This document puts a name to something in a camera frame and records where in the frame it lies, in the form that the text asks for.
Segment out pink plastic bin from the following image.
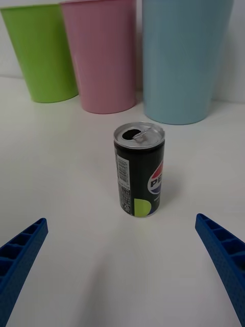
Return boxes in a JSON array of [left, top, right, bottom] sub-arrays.
[[60, 0, 137, 115]]

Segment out green plastic bin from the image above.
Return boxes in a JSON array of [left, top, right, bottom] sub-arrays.
[[0, 4, 79, 104]]

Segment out black drink can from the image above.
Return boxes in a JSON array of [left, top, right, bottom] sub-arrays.
[[113, 122, 166, 218]]

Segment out pale blue plastic bin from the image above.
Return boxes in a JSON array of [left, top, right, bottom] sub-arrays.
[[141, 0, 234, 126]]

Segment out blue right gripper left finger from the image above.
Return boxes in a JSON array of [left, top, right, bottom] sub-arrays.
[[0, 217, 49, 327]]

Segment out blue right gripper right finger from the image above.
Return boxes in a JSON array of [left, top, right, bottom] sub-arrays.
[[195, 213, 245, 327]]

